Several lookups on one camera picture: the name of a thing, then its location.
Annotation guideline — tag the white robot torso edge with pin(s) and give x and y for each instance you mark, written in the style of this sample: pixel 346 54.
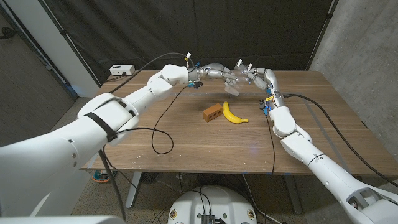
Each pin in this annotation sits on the white robot torso edge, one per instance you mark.
pixel 62 220

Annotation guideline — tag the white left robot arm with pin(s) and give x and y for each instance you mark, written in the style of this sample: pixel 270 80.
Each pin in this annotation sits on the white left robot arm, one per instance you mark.
pixel 62 149

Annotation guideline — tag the colourful sneaker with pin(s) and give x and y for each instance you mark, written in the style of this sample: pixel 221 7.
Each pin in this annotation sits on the colourful sneaker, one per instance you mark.
pixel 104 176

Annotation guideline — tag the black backdrop pole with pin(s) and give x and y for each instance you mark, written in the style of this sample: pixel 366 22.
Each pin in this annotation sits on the black backdrop pole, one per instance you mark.
pixel 64 32
pixel 328 15

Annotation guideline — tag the white power strip box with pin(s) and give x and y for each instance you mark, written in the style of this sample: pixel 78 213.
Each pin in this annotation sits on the white power strip box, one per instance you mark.
pixel 122 69

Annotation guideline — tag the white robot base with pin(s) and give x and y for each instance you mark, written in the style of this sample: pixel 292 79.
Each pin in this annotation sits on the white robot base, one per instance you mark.
pixel 230 202

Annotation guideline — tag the yellow toy banana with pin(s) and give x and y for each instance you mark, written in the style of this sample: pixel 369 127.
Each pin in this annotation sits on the yellow toy banana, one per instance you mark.
pixel 231 116

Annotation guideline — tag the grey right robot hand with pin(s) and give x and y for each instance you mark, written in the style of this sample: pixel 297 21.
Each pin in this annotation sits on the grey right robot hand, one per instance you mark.
pixel 269 81

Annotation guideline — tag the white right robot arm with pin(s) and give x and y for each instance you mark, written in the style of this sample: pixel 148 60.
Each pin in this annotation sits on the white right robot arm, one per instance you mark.
pixel 326 171

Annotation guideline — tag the clear plastic screen protector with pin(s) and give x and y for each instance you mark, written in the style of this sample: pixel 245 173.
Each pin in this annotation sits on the clear plastic screen protector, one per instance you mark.
pixel 233 90

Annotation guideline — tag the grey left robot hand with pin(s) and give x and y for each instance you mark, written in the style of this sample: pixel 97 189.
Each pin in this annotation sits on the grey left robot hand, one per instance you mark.
pixel 214 72

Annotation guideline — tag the grey table leg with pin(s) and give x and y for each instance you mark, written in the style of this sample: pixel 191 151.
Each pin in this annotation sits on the grey table leg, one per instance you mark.
pixel 292 193
pixel 133 189

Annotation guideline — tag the black backdrop curtain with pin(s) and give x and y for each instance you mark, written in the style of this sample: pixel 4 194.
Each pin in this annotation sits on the black backdrop curtain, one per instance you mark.
pixel 186 31

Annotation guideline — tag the brown toy brick block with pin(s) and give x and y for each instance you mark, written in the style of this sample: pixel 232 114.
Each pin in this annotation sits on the brown toy brick block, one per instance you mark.
pixel 212 112

